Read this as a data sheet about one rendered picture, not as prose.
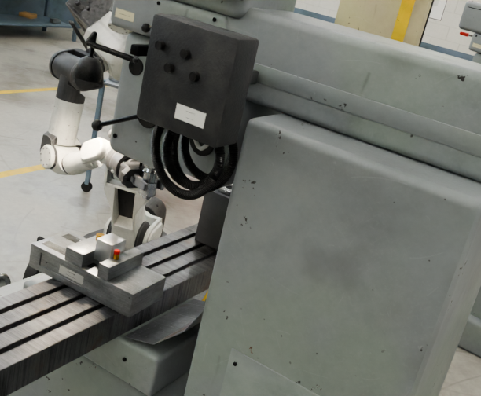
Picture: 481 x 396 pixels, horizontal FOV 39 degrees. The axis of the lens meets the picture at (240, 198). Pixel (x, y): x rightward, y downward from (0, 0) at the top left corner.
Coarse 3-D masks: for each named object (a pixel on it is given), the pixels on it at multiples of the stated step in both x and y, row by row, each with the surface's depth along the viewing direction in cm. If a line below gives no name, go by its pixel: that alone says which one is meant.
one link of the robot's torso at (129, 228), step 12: (108, 180) 265; (108, 192) 264; (120, 192) 267; (132, 192) 265; (120, 204) 272; (132, 204) 270; (144, 204) 266; (120, 216) 277; (132, 216) 276; (144, 216) 280; (108, 228) 280; (120, 228) 274; (132, 228) 273; (144, 228) 279; (132, 240) 276
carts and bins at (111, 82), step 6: (108, 78) 480; (108, 84) 468; (114, 84) 469; (102, 90) 471; (102, 96) 474; (96, 108) 476; (96, 114) 477; (96, 132) 481; (90, 174) 494; (84, 186) 496; (90, 186) 495
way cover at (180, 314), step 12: (192, 300) 204; (180, 312) 195; (192, 312) 195; (156, 324) 186; (168, 324) 186; (180, 324) 186; (192, 324) 168; (132, 336) 179; (144, 336) 179; (156, 336) 179; (168, 336) 174
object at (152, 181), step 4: (144, 176) 183; (148, 176) 183; (144, 180) 183; (148, 180) 183; (152, 180) 183; (156, 180) 184; (148, 184) 183; (152, 184) 184; (156, 184) 185; (148, 188) 184; (152, 188) 184; (140, 192) 185; (144, 192) 184; (148, 192) 184; (152, 192) 185; (148, 196) 185; (152, 196) 186
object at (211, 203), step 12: (216, 192) 220; (228, 192) 220; (204, 204) 223; (216, 204) 220; (204, 216) 224; (216, 216) 221; (204, 228) 224; (216, 228) 222; (204, 240) 226; (216, 240) 223
